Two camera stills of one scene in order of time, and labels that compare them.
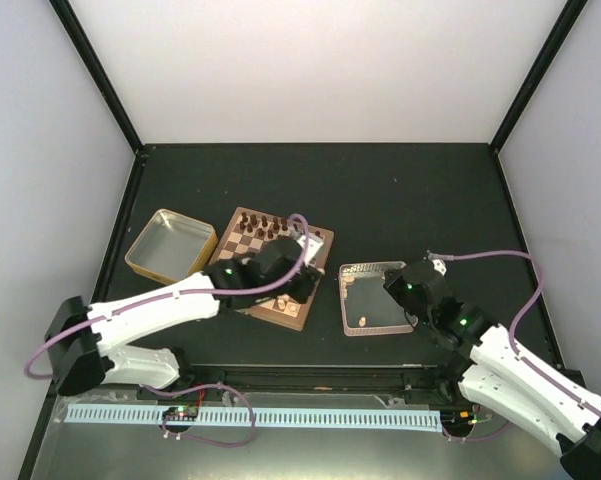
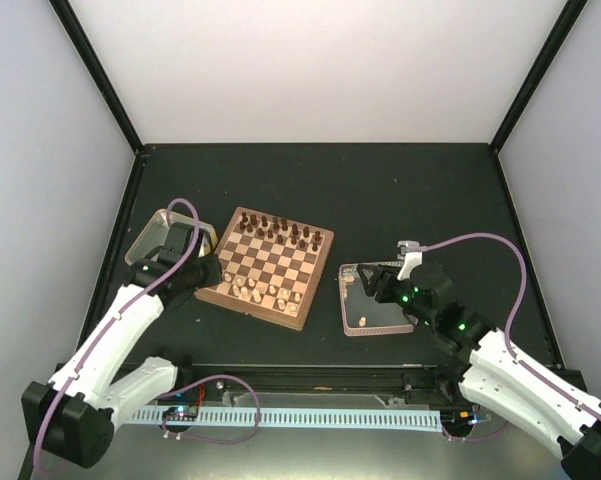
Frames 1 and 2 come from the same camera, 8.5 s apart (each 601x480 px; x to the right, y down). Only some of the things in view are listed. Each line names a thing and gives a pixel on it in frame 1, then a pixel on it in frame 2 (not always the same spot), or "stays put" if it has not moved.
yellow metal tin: x=171 y=246 stays put
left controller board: x=181 y=413 stays put
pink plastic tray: x=367 y=306 stays put
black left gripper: x=300 y=292 -> x=214 y=276
